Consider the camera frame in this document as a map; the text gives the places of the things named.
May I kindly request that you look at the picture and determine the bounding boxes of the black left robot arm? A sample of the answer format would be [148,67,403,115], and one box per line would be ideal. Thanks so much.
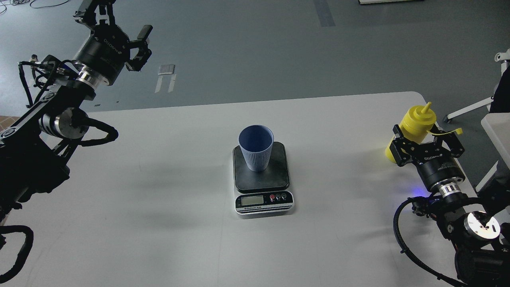
[0,0,153,220]

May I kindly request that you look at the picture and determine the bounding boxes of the black cables on floor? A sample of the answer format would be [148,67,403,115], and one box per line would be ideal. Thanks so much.
[0,0,72,12]

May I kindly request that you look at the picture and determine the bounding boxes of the yellow squeeze bottle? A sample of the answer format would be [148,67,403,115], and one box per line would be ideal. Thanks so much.
[385,102,449,163]

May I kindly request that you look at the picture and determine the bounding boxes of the blue ribbed plastic cup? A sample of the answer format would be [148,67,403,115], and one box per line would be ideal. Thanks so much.
[237,125,275,172]

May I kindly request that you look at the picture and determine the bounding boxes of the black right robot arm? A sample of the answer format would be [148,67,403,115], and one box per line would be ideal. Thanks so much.
[390,125,509,287]

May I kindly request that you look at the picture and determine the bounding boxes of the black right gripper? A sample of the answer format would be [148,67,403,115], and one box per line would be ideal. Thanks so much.
[390,125,466,193]

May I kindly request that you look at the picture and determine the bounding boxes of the black digital kitchen scale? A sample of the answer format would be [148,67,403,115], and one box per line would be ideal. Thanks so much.
[232,142,295,217]

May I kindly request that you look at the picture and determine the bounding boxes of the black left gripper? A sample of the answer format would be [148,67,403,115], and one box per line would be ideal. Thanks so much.
[73,0,153,86]

